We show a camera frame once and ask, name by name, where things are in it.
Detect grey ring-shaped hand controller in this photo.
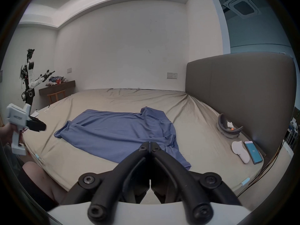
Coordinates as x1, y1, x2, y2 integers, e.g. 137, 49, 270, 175
217, 113, 244, 139

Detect bed with beige sheet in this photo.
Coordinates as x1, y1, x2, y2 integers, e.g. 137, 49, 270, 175
22, 88, 266, 196

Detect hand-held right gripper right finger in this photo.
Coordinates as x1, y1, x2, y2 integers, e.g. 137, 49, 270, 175
150, 142, 242, 223

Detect wooden shelf with clothes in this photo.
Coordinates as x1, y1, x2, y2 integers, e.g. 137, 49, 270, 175
39, 76, 76, 96

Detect blue shirt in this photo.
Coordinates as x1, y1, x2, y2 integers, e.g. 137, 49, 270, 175
54, 107, 192, 170

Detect white cloth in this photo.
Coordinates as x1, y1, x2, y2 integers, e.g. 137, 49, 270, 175
231, 140, 250, 164

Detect black and white robot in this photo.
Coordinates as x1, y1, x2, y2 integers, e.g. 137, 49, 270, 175
19, 48, 56, 112

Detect grey padded headboard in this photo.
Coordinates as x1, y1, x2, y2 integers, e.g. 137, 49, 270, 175
185, 52, 297, 159

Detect person's legs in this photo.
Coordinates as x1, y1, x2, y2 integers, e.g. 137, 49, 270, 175
22, 161, 69, 206

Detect person's left hand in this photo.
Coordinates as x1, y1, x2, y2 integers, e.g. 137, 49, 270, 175
0, 122, 24, 145

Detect phone with blue screen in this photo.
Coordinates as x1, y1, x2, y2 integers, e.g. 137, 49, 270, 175
244, 141, 263, 165

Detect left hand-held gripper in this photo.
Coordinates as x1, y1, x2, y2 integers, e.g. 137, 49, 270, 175
6, 103, 47, 156

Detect wooden stool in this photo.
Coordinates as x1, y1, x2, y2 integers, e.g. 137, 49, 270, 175
47, 90, 66, 104

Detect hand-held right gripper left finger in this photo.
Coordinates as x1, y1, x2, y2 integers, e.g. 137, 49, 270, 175
60, 142, 150, 222

